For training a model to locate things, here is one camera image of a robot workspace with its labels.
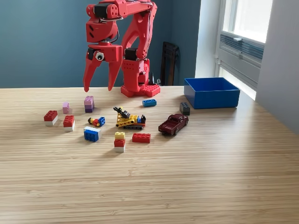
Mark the black table clamp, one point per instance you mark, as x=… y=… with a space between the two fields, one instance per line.
x=153 y=79

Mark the white window frame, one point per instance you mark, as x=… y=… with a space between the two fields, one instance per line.
x=230 y=18

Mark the yellow red white brick stack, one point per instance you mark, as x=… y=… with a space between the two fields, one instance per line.
x=119 y=142

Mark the blue plastic bin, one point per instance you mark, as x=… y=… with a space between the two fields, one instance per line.
x=215 y=100

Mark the pink and purple brick stack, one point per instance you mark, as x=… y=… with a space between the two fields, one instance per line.
x=89 y=105

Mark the red and white brick stack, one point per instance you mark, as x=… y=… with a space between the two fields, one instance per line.
x=50 y=116
x=68 y=121

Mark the toy figure red blue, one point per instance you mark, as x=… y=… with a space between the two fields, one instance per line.
x=96 y=122

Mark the flat blue brick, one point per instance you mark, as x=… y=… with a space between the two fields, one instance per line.
x=149 y=103

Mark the dark grey brick stack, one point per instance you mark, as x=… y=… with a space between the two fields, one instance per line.
x=184 y=109

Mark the small pink brick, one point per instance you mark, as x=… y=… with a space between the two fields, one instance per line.
x=66 y=108

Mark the grey pleated window blind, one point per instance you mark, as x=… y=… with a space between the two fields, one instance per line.
x=252 y=49

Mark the dark folded chair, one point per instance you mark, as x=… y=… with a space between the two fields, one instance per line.
x=169 y=60

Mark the dark red toy car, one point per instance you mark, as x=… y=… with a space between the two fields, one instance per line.
x=171 y=126

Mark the small yellow toy digger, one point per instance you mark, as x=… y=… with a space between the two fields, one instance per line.
x=127 y=120

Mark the red long brick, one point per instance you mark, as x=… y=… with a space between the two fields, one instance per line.
x=141 y=138

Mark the blue and white brick stack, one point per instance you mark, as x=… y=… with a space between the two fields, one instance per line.
x=91 y=135

